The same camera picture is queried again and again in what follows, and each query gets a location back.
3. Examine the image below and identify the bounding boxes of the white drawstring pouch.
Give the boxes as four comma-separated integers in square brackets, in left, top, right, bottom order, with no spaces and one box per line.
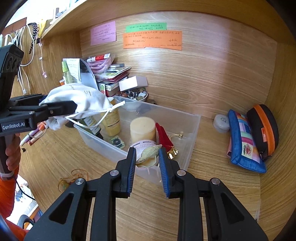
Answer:
[41,83,125,131]

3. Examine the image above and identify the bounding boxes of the yellow gourd charm with cord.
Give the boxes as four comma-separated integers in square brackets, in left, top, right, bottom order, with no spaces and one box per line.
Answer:
[58,169,89,192]

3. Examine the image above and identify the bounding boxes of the yellow sunscreen bottle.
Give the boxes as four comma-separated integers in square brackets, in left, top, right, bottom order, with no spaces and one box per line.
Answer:
[102,109,121,137]

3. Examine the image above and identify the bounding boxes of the small flower pattern card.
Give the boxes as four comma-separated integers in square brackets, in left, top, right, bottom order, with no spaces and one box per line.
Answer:
[109,136,125,149]

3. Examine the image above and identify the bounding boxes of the cream pillar candle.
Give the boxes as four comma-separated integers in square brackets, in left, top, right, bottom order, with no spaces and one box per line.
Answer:
[130,116,156,143]

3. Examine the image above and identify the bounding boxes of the pink round case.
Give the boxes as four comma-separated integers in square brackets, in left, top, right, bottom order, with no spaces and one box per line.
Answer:
[130,140,159,164]

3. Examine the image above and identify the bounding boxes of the seashell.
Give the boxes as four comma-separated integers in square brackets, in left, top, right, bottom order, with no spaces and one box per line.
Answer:
[136,145,162,168]

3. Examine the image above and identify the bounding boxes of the red fabric charm with bell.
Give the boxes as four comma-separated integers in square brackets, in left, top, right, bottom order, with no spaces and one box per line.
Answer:
[156,123,184,160]

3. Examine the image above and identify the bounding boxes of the dark green glass bottle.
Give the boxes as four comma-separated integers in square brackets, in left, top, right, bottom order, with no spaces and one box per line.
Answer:
[78,116,103,140]

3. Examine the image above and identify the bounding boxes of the person's left hand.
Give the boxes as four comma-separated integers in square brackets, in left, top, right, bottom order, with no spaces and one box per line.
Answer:
[6,133,21,171]

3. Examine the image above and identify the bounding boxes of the fruit pattern box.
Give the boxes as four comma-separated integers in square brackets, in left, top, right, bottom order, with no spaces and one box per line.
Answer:
[97,82,107,96]

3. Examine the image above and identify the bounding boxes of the white tall carton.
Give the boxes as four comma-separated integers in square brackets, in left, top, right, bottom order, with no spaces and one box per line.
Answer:
[62,58,99,91]

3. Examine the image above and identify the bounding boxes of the pink mesh bag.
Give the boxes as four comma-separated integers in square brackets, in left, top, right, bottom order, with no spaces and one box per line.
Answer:
[87,55,114,74]

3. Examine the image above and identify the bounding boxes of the stack of booklets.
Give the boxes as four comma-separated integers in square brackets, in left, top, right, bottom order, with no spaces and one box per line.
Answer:
[94,66,131,97]

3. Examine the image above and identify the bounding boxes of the red white tube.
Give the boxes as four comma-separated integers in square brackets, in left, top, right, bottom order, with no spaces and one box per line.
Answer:
[86,53,110,63]

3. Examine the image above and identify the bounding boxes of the blue patchwork pouch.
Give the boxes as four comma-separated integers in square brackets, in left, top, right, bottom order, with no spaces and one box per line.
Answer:
[228,109,266,173]

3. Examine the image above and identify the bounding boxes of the white paper box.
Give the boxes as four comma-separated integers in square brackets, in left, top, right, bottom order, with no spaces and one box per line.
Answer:
[119,76,148,91]

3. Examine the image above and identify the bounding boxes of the bowl of beads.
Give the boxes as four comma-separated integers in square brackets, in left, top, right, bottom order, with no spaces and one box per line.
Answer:
[115,87,149,101]

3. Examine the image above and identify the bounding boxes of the clear plastic storage bin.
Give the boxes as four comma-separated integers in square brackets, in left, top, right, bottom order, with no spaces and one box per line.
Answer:
[73,95,201,187]

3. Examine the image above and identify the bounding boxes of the pink sticky note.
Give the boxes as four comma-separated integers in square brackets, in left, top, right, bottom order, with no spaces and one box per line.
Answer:
[90,21,116,46]

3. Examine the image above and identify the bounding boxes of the small white round container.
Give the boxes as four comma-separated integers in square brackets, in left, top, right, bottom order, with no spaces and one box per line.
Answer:
[213,114,230,133]

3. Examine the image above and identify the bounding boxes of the black orange zip case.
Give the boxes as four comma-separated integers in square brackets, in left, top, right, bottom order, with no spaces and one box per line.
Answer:
[247,104,279,162]

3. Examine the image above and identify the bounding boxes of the orange sticky note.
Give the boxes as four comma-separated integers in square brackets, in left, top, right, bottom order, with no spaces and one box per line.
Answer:
[122,30,182,51]

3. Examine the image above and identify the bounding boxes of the green sticky note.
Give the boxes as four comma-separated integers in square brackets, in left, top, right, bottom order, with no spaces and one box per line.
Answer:
[125,23,167,33]

